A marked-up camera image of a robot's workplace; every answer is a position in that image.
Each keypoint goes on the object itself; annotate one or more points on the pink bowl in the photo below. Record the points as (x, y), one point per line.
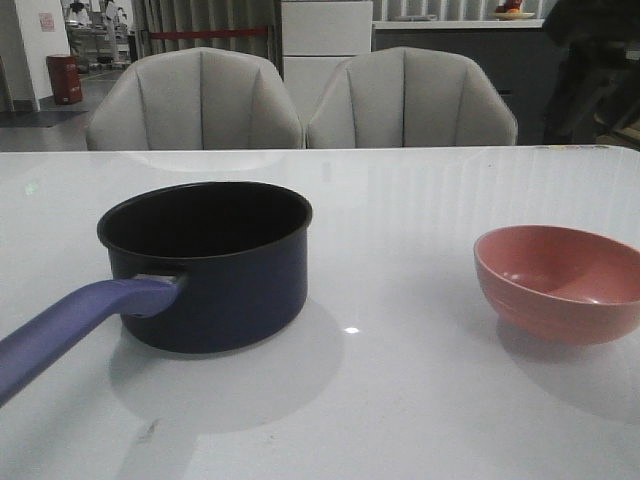
(560, 284)

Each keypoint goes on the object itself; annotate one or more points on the dark blue saucepan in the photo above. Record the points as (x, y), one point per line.
(196, 268)

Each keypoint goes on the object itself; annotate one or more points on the right grey upholstered chair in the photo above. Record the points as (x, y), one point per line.
(410, 97)

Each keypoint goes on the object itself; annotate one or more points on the grey upholstered chair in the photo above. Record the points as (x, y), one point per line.
(196, 99)
(410, 97)

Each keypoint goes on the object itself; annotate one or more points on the left grey upholstered chair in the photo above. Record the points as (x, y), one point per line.
(196, 99)

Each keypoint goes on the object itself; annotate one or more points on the white drawer cabinet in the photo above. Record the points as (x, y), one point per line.
(316, 36)

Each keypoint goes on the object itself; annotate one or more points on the red barrier belt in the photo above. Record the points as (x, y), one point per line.
(210, 34)

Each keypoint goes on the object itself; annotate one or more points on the fruit plate on counter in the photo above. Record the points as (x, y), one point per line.
(509, 10)

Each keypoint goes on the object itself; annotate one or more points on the red waste bin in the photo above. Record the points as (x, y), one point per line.
(64, 79)

